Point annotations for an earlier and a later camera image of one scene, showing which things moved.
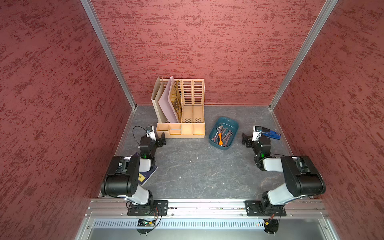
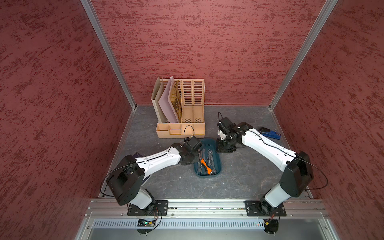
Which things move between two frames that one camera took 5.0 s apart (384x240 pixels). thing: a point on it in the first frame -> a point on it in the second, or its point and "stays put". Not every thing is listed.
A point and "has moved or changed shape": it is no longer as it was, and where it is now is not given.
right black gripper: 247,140 -> 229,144
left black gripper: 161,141 -> 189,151
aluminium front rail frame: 108,219 stays put
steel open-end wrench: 226,137 has moved or changed shape
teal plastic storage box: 224,133 -> 211,144
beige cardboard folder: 155,99 stays put
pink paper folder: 166,104 stays put
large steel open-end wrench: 214,139 -> 199,171
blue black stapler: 267,132 stays put
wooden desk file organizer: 193,124 stays put
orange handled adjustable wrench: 220,142 has moved or changed shape
